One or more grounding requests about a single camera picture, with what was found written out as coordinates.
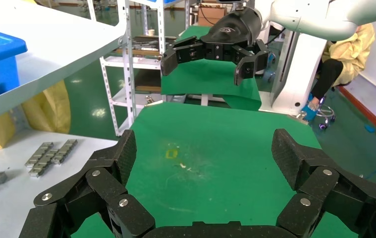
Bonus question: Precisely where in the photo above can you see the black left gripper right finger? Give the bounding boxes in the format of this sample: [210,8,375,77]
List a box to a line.
[270,128,376,238]

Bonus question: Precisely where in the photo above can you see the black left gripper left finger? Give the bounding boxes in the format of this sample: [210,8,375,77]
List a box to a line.
[18,129,156,238]

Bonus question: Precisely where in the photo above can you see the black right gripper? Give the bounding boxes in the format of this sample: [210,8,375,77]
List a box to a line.
[160,7,270,87]

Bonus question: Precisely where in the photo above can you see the small green table cloth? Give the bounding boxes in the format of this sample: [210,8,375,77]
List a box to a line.
[160,25,262,112]

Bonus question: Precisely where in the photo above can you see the brown cardboard box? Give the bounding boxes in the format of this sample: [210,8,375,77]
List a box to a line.
[197,5,228,27]

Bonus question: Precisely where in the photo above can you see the white perforated storage rack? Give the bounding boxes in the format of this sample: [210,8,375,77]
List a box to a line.
[87,0,192,137]

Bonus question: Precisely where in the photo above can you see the chrome stool with casters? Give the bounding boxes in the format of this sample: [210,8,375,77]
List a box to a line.
[316,98,337,130]

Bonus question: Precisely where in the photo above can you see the large green table cloth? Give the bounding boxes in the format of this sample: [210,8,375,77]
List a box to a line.
[71,102,359,238]

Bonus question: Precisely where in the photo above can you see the metal table clamp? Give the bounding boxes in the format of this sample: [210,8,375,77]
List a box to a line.
[143,95,164,108]

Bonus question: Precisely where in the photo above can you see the white machine column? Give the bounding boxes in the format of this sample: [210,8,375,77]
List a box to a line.
[260,29,326,116]

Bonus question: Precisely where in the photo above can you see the yellow plastic sheet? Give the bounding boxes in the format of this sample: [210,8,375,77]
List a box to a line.
[0,80,72,160]

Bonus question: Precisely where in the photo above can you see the person in yellow coat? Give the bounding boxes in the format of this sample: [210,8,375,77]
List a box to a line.
[301,23,376,121]

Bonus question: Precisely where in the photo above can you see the white metal shelf unit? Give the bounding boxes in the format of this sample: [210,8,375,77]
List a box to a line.
[0,0,138,132]

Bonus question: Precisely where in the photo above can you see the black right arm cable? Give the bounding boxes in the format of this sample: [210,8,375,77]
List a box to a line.
[266,28,287,46]

